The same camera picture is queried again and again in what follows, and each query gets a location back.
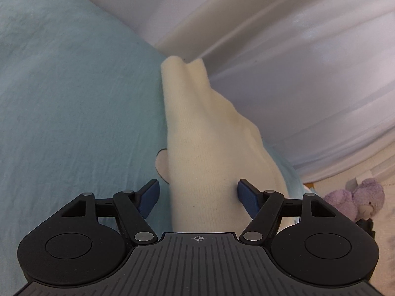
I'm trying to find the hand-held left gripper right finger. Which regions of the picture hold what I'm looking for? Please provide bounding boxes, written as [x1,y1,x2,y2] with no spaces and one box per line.
[237,178,336,245]

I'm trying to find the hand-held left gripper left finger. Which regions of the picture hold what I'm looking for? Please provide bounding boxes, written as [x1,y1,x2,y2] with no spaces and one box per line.
[60,179,160,245]

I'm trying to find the cream knit sweater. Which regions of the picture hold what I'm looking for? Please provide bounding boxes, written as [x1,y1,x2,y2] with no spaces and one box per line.
[160,55,292,233]

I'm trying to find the purple plush toy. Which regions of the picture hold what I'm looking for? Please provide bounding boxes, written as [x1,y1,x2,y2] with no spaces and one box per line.
[324,177,386,222]

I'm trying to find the black object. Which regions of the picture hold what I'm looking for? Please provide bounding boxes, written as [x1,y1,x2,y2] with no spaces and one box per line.
[355,217,376,241]

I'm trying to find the light blue bed sheet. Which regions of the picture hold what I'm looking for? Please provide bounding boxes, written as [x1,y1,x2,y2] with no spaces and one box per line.
[0,0,309,296]

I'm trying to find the white sheer curtain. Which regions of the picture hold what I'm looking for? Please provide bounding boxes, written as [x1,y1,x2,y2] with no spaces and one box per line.
[133,0,395,183]

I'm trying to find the cream curtain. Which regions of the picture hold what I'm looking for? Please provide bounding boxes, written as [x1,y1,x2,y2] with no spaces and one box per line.
[82,0,297,54]

